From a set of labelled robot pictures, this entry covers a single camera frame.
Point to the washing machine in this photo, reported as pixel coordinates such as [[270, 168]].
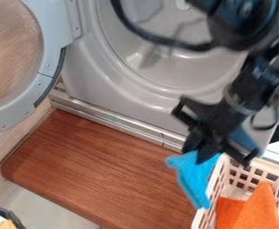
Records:
[[106, 89]]

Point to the orange cloth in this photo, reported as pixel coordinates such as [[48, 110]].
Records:
[[249, 211]]

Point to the white basket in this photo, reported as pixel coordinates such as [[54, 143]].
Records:
[[241, 179]]

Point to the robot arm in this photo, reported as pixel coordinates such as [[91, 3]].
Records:
[[245, 21]]

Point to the blue cloth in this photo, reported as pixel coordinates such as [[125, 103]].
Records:
[[193, 179]]

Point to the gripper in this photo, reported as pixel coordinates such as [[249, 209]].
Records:
[[221, 125]]

